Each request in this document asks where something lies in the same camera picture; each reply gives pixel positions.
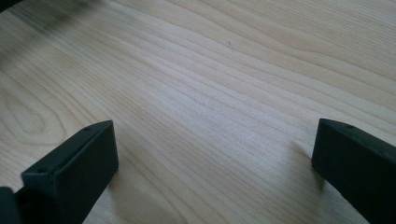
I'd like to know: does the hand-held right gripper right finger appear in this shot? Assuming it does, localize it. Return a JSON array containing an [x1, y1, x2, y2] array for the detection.
[[311, 118, 396, 224]]

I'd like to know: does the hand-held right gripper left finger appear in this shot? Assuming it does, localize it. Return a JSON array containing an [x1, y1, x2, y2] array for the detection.
[[14, 119, 120, 224]]

